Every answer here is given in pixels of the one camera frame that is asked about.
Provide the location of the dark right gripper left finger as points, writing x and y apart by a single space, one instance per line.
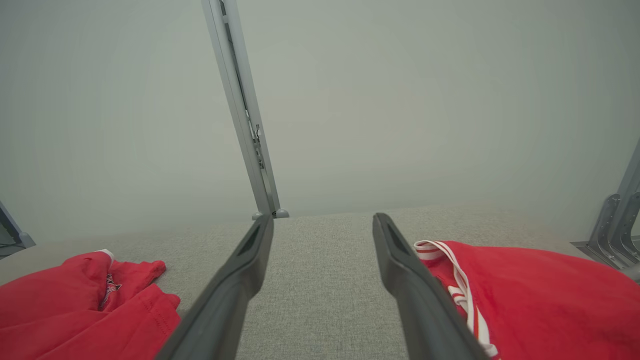
230 300

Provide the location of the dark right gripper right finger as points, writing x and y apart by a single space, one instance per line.
425 310

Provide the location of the red shirt with white sleeves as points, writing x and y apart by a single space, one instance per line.
550 310

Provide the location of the red garment with white bands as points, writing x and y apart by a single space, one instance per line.
60 310

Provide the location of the grey metal bracket post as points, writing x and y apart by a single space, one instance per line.
607 225

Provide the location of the grey metal partition post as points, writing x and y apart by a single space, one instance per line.
235 90

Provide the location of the grey side partition frame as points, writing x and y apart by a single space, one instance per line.
15 237

